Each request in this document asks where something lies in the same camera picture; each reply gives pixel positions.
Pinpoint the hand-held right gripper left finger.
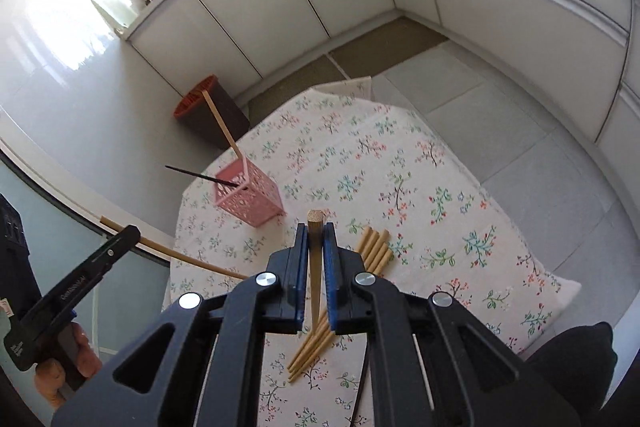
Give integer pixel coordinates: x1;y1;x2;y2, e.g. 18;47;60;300
50;223;311;427

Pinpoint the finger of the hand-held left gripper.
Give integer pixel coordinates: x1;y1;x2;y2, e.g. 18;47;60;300
80;225;142;281

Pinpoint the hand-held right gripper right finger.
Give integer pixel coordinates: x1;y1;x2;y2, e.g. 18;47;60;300
322;222;568;427

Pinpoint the wooden chopstick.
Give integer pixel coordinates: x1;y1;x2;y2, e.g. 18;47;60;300
287;227;373;368
288;229;382;374
201;89;242;162
306;208;326;327
290;243;396;383
289;234;389;380

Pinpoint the pink perforated utensil basket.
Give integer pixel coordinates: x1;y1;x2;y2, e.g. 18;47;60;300
212;158;285;228

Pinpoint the person's left hand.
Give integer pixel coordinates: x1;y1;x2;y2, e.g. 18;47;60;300
34;322;103;408

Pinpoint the frosted glass sliding door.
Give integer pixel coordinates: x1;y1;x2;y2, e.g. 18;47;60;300
0;112;173;358

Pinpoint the dark ribbed object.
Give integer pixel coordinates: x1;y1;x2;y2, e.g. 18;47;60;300
0;193;41;323

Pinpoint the long wooden stick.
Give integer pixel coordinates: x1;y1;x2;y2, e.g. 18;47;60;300
100;216;249;281

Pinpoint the black chopstick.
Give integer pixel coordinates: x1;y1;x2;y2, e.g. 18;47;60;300
165;165;241;188

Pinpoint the floral tablecloth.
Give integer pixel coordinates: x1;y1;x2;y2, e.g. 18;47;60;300
161;79;583;427

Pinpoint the brown trash bin red bag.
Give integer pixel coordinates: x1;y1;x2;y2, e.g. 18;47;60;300
173;74;251;150

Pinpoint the brown floor mat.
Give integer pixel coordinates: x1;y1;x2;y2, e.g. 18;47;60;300
327;13;449;81
247;54;347;128

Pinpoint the pale standing board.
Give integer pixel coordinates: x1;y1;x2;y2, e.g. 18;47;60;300
91;0;135;40

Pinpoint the person's black pants leg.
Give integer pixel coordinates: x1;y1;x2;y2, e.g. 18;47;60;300
525;321;616;427

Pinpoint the thin black cable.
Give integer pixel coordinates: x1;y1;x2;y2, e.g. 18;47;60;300
347;337;373;427

